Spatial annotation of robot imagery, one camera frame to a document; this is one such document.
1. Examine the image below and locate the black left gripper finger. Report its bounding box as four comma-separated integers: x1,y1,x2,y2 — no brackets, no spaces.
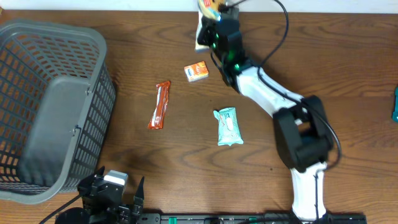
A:
133,177,145,212
78,166,105,189

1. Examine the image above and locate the small orange box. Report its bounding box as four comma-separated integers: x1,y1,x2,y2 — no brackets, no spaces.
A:
184,61,209,82

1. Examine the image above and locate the red snack bar wrapper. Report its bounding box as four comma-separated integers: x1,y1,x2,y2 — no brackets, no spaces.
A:
147,81,171,129

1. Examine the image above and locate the green flushable wipes pack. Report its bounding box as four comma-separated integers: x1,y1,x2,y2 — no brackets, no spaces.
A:
213,107,244,146

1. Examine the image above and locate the teal mouthwash bottle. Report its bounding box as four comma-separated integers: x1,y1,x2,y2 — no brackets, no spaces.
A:
392,87,398,123

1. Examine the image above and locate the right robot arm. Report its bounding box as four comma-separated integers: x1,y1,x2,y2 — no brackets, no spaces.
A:
197,9,334,223

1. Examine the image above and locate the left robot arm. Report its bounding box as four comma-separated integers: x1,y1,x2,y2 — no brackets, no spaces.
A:
55,167,145,224

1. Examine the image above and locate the white barcode scanner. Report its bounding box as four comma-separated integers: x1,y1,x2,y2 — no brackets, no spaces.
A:
195,18,209,52

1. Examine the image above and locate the grey plastic shopping basket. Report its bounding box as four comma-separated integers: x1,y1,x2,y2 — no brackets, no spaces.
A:
1,19,116,204

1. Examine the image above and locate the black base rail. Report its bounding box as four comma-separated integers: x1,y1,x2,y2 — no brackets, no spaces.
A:
136,213,368,224

